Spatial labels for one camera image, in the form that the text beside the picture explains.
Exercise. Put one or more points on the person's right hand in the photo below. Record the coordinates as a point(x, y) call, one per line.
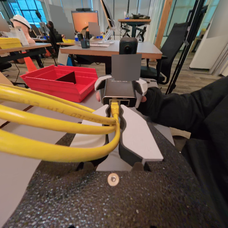
point(98, 96)

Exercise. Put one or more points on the orange wall screen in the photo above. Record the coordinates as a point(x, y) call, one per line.
point(80, 21)

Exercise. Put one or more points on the plain wooden post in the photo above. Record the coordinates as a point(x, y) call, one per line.
point(163, 25)

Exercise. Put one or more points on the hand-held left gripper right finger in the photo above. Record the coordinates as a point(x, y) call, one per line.
point(140, 140)

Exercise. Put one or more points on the black office chair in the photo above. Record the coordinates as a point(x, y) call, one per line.
point(172, 46)

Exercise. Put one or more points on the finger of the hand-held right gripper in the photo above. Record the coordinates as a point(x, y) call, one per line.
point(143, 87)
point(99, 82)

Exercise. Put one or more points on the black tripod stand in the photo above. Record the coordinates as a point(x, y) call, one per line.
point(197, 14)

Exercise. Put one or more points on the red plastic bin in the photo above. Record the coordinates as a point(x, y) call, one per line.
point(53, 85)

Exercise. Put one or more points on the orange traffic cone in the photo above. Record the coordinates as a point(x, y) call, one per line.
point(29, 64)

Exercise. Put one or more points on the person's right forearm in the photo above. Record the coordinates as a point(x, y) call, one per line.
point(178, 110)

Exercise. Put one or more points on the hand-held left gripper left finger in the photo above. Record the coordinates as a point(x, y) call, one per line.
point(85, 140)

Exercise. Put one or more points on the person's black hoodie torso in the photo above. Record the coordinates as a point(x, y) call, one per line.
point(210, 169)

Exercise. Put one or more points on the mannequin head white hard hat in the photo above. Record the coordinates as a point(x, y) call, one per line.
point(19, 20)

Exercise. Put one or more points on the tilted monitor on arm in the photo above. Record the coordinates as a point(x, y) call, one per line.
point(107, 12)

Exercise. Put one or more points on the long grey desk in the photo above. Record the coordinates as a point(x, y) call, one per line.
point(35, 46)

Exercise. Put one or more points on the stack of yellow bins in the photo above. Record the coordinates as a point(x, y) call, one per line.
point(8, 42)

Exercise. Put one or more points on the black network adapter box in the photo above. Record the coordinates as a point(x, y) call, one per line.
point(119, 89)

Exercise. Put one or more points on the small yellow bin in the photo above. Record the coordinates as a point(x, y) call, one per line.
point(68, 41)

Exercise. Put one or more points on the standing desk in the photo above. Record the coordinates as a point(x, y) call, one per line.
point(133, 20)

